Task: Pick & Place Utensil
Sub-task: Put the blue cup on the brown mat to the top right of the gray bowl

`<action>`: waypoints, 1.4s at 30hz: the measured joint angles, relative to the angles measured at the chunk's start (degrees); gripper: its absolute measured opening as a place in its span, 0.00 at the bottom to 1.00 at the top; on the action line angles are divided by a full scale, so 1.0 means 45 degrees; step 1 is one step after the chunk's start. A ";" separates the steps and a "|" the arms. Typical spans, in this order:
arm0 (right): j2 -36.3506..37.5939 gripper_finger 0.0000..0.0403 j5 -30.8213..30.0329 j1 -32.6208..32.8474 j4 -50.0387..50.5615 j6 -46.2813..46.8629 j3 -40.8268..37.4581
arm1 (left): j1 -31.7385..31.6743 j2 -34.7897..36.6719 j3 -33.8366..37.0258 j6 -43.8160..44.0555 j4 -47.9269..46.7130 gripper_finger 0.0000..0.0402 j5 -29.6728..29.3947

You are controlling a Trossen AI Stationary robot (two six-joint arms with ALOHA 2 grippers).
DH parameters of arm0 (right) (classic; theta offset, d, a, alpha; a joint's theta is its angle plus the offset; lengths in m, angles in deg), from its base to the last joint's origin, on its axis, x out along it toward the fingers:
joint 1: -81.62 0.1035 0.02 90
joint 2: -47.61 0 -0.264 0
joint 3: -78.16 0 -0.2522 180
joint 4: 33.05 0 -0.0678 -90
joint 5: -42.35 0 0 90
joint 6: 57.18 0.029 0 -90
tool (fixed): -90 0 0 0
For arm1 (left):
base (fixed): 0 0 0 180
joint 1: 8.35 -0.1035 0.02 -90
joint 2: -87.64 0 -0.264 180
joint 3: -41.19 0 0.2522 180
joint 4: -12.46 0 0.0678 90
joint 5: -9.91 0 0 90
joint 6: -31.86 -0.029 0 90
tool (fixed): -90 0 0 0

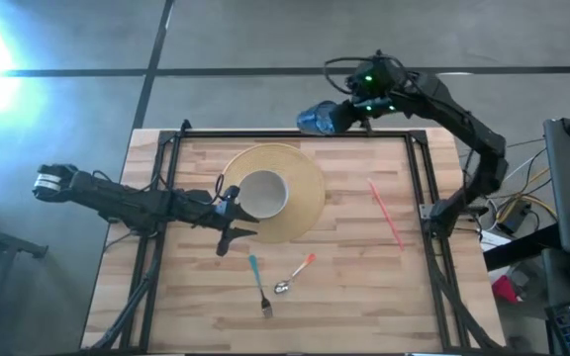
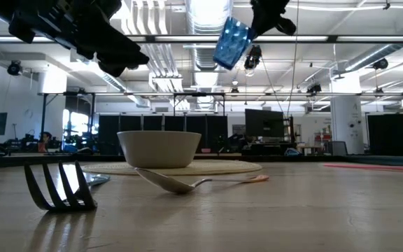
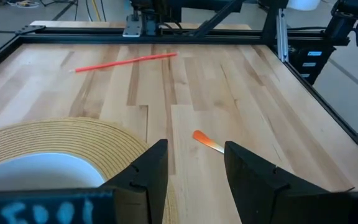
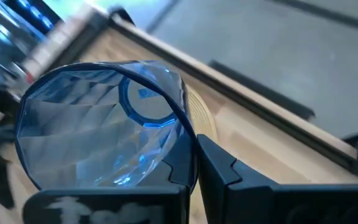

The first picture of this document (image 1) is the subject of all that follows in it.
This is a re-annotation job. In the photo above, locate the red drinking straw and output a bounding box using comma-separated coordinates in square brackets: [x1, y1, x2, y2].
[366, 177, 406, 252]

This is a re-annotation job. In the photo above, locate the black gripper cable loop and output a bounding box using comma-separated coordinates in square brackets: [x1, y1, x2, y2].
[323, 54, 366, 97]

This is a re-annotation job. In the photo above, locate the white cable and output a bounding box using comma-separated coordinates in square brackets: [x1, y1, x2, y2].
[501, 146, 549, 186]

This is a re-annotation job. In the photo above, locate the white bowl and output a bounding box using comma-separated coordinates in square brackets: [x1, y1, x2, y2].
[237, 168, 290, 221]

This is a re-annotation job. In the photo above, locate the round woven straw placemat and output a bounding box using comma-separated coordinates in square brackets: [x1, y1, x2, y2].
[221, 142, 328, 245]

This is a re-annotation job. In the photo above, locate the blue faceted plastic cup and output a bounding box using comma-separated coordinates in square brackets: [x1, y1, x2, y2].
[296, 99, 338, 136]

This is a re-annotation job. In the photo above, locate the yellow cable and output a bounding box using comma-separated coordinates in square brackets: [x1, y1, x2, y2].
[494, 167, 559, 224]

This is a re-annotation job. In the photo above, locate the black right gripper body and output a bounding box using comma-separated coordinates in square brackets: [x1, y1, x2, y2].
[350, 57, 411, 120]

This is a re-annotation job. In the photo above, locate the black floor stand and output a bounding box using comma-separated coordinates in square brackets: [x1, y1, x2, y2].
[0, 197, 50, 260]

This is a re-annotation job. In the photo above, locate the black power adapter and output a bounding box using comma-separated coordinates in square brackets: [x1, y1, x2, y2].
[497, 199, 533, 235]

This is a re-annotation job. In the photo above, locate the black aluminium table frame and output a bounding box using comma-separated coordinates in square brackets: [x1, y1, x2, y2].
[86, 119, 505, 354]

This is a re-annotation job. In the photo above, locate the spoon with orange handle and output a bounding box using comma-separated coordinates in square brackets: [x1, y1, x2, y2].
[272, 252, 318, 296]

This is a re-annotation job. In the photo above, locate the red object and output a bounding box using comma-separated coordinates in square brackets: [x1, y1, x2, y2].
[491, 274, 521, 305]

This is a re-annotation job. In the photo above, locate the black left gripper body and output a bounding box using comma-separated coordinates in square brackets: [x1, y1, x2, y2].
[187, 185, 242, 231]

